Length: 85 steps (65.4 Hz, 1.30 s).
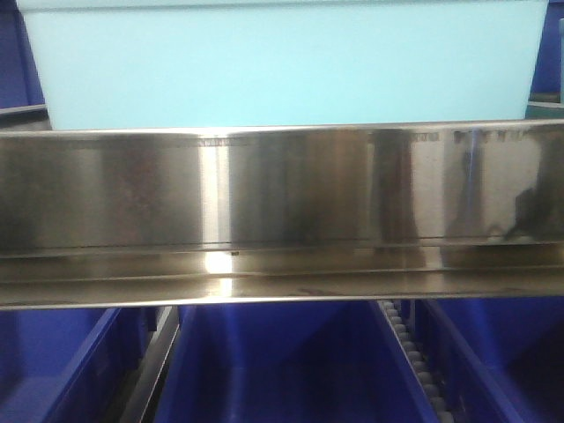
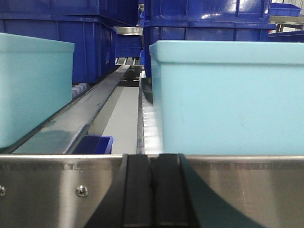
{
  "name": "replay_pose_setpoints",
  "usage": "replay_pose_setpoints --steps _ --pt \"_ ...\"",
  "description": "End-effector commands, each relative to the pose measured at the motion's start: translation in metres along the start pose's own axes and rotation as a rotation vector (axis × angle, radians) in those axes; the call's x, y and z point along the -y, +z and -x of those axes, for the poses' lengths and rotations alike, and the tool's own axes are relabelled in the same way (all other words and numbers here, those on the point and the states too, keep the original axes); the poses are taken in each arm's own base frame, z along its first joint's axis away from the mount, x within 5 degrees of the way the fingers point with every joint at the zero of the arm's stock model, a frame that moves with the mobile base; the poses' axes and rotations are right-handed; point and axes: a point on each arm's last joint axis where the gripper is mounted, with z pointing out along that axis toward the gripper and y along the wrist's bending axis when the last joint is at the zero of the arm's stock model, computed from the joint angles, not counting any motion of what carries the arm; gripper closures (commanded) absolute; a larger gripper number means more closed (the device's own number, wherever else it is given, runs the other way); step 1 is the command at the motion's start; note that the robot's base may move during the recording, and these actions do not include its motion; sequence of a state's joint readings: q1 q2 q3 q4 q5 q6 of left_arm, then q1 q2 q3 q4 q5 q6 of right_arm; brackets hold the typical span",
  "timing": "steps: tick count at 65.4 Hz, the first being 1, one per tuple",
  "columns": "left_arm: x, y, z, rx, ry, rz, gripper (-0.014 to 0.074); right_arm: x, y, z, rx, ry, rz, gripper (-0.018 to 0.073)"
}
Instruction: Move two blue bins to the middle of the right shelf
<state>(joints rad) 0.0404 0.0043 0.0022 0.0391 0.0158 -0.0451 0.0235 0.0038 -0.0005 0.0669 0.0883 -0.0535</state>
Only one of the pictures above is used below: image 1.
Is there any blue bin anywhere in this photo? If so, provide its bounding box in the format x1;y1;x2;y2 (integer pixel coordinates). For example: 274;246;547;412
410;297;563;422
1;1;45;109
530;1;563;104
1;308;157;422
155;301;434;422

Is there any blue bin lower left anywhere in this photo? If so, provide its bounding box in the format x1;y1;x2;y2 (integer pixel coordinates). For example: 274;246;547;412
1;308;157;422

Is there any blue bin lower middle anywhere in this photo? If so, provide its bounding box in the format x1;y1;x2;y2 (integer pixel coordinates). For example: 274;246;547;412
155;301;434;422

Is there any blue bin lower right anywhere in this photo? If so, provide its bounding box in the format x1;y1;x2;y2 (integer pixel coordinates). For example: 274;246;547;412
410;297;563;422

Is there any stainless steel shelf rail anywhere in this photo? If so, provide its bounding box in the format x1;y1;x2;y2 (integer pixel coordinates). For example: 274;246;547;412
1;120;563;309

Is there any white roller track strip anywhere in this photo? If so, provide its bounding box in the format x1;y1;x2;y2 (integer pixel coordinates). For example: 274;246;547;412
377;301;455;423

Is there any blue bin upper left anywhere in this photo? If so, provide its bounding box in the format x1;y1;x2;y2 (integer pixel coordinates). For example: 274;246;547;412
1;1;45;109

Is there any blue bin upper right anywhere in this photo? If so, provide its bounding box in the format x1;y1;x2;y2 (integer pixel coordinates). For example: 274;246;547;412
530;1;563;104

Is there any light cyan plastic bin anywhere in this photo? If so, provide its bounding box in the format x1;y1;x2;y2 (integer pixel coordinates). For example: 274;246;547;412
18;1;547;130

